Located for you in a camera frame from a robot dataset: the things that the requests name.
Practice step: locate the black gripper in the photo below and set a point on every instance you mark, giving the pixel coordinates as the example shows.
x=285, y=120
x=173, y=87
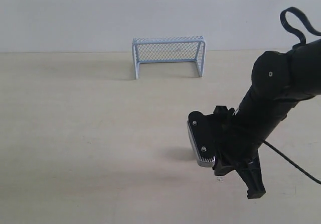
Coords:
x=220, y=143

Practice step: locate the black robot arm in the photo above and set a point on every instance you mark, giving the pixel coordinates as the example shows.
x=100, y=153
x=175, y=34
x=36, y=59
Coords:
x=279, y=82

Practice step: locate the white miniature soccer goal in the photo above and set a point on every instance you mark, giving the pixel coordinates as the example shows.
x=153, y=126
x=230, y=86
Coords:
x=190, y=49

